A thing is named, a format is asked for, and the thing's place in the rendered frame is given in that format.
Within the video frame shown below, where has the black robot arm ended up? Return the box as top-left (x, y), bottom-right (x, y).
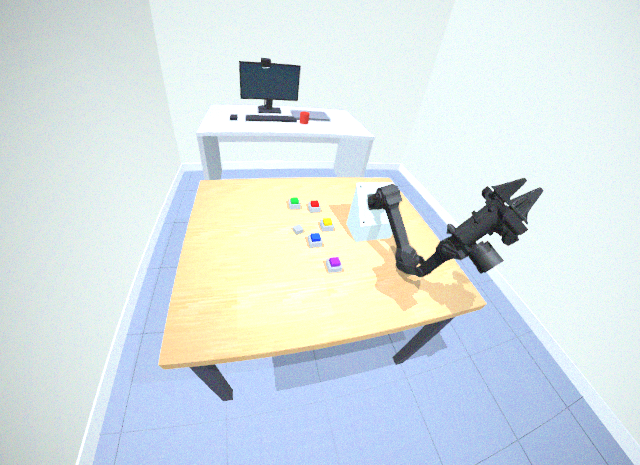
top-left (367, 184), bottom-right (519, 278)

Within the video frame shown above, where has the blue button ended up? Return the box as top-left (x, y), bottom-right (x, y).
top-left (308, 233), bottom-right (323, 248)

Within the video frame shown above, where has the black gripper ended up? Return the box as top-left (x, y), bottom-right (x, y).
top-left (470, 178), bottom-right (543, 236)

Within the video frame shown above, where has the purple button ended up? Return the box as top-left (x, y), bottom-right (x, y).
top-left (326, 257), bottom-right (343, 274)

